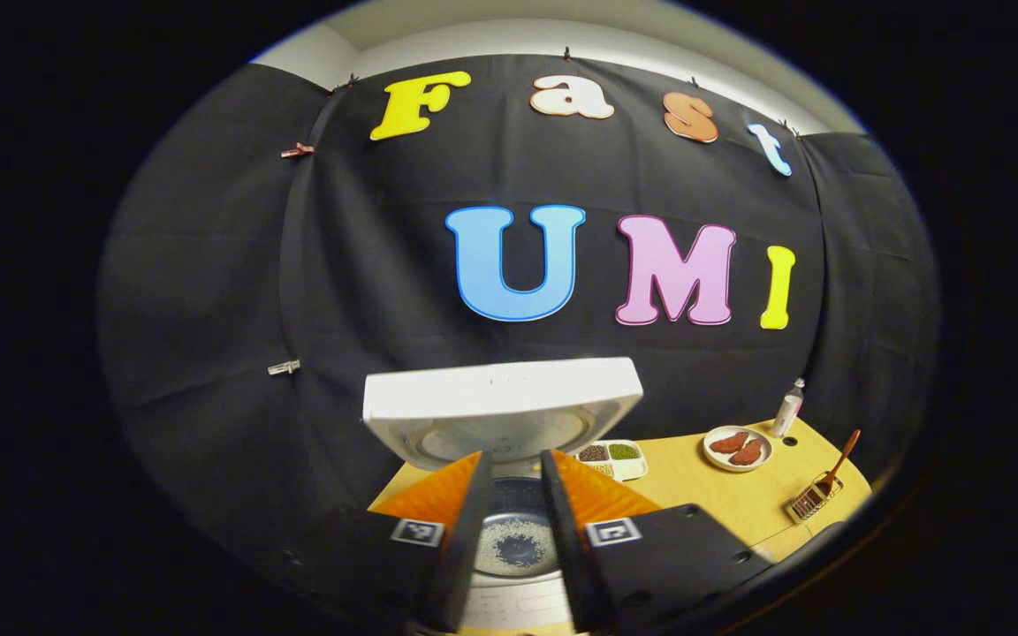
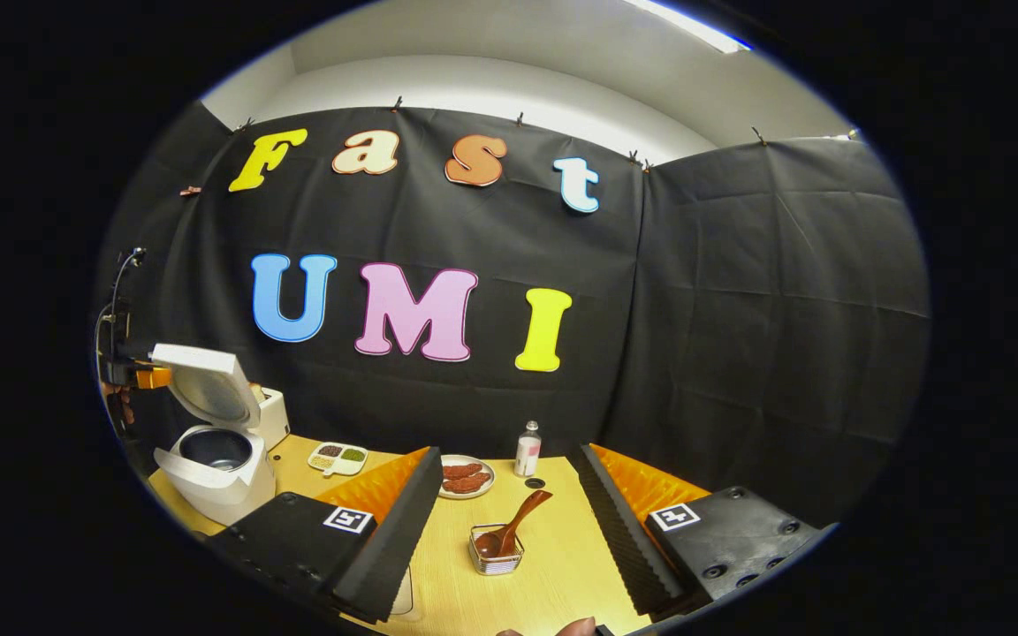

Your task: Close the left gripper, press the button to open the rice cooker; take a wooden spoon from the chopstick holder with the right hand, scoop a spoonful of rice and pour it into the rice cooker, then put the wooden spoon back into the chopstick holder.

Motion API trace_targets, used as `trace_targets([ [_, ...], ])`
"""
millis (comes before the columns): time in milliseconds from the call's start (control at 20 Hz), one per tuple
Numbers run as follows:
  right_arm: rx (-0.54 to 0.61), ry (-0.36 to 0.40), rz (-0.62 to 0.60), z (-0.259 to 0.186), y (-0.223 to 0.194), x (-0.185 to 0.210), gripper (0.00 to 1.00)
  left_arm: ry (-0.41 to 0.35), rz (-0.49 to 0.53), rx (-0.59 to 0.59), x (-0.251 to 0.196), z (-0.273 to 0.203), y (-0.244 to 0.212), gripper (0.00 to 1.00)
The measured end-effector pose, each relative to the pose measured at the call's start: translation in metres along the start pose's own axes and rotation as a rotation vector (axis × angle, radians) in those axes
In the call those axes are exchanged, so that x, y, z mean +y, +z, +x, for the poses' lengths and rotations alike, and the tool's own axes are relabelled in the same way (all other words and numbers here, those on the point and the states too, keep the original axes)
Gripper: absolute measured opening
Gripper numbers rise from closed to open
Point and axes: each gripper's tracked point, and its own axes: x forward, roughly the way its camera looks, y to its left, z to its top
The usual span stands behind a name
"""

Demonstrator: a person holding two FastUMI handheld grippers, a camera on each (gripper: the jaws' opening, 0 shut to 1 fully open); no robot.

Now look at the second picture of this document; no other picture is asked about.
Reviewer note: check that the red meat piece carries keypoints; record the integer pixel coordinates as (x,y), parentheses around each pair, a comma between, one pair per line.
(463,470)
(469,483)

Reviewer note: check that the white rice cooker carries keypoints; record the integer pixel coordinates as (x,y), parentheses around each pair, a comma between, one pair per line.
(226,490)

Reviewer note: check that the round white plate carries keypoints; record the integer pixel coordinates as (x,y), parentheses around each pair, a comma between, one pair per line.
(486,488)

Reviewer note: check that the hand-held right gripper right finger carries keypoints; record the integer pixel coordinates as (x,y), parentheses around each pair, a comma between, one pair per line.
(615,539)

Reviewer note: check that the brown wooden spoon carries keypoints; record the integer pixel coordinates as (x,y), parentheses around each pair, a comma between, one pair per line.
(513,521)

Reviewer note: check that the white divided grain dish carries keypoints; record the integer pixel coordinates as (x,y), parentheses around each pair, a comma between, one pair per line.
(338,458)

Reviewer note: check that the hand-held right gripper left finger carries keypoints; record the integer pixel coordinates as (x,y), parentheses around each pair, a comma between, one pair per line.
(403,539)

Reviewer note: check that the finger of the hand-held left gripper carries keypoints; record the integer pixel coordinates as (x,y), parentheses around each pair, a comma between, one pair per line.
(154,379)

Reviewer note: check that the clear bottle pink label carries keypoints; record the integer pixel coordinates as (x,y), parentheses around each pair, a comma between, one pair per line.
(527,455)

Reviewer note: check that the white toaster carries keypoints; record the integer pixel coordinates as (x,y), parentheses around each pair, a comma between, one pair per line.
(275,422)

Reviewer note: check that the clear glass container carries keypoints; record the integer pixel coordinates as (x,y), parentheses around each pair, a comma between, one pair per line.
(405,601)

